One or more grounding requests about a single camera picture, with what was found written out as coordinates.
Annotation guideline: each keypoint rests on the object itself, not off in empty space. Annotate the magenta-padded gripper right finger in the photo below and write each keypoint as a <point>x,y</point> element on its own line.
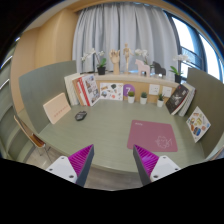
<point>163,166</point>

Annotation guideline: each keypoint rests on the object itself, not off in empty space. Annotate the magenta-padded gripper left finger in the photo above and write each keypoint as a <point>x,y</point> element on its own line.
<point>63,166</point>

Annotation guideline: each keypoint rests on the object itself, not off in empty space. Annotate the grey black computer mouse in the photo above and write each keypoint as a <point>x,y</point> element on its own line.
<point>80,115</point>

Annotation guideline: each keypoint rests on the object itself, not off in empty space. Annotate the pink mouse pad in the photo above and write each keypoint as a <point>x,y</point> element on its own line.
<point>151,136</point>

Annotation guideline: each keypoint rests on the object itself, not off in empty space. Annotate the wooden chair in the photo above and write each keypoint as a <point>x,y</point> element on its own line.
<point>31,135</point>

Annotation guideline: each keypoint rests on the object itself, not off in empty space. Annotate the colourful picture card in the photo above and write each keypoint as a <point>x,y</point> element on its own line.
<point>198,124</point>

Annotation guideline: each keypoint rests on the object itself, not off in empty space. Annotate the beige paperback book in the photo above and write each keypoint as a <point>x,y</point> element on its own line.
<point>56,108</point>

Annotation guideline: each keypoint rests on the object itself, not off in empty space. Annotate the small plant in white pot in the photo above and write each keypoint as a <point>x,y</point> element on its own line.
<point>160,102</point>
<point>143,99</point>
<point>131,98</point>

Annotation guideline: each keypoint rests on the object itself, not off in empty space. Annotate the black cover book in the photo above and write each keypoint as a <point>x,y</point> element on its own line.
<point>176,100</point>

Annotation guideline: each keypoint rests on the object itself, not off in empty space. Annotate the brown kraft book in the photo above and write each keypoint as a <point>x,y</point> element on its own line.
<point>75,93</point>

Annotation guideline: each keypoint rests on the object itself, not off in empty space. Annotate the red book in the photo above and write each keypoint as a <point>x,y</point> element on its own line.
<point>81,93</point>

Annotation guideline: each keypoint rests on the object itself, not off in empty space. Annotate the thick white book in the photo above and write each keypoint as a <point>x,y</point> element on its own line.
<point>69,88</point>

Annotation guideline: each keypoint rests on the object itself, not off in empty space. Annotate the white picture-cover book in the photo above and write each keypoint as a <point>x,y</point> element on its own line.
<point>91,89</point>

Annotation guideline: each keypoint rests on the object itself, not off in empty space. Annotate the green desk partition panel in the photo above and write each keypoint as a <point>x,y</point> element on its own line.
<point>40,86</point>
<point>208,93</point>

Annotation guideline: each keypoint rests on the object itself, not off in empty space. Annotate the purple round number sign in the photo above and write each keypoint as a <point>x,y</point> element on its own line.
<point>128,88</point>

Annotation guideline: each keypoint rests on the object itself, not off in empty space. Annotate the white orchid in black pot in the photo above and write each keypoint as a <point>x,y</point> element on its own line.
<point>178,78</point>
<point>101,70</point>

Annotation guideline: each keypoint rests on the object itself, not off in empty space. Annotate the white sticker picture card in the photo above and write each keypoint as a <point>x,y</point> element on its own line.
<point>111,91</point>

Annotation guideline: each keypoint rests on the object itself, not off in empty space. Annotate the wooden desk shelf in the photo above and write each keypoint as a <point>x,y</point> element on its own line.
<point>140,79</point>

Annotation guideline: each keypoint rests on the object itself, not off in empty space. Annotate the black wooden horse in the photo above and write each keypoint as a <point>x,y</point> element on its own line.
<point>159,69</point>

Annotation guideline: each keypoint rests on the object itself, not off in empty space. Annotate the pink wooden horse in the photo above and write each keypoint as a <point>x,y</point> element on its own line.
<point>142,67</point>

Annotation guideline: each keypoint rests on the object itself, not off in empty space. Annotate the white orchid flowers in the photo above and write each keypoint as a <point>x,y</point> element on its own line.
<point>141,52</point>

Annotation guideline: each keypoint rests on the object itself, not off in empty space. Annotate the wooden hand model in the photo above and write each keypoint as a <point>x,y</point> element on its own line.
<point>115,60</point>

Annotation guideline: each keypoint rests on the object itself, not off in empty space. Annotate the dark-framed window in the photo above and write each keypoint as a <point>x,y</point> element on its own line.
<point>200,53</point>

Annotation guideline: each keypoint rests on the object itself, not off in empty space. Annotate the grey curtain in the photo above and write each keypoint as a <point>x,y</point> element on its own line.
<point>126,30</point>

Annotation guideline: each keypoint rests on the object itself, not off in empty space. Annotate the white wall socket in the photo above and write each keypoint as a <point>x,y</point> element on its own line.
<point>166,91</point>
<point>154,89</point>

